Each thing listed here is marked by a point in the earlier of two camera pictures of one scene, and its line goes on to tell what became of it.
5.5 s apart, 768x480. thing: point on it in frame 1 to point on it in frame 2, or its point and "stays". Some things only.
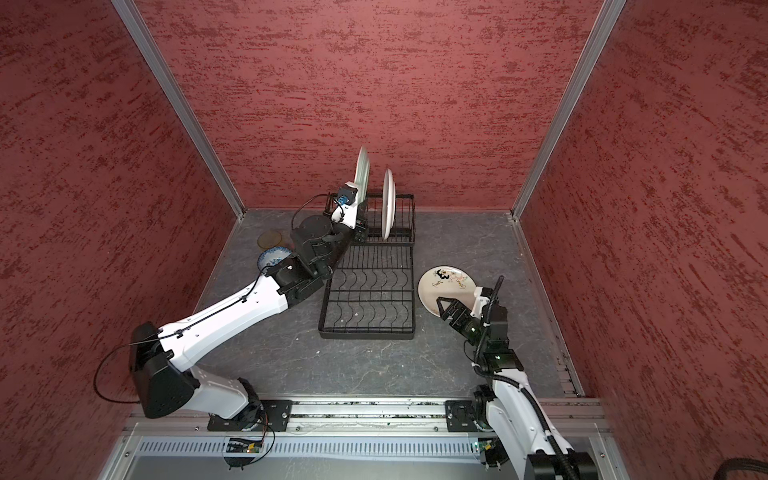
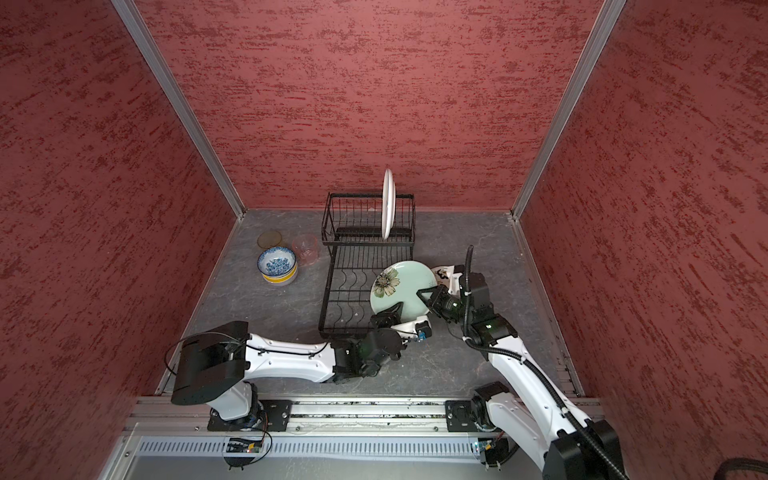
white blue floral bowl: (270, 257) stays
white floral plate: (388, 203) stays
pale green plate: (362, 175) to (399, 282)
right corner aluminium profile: (606, 20) stays
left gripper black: (360, 232) to (388, 317)
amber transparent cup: (269, 239) stays
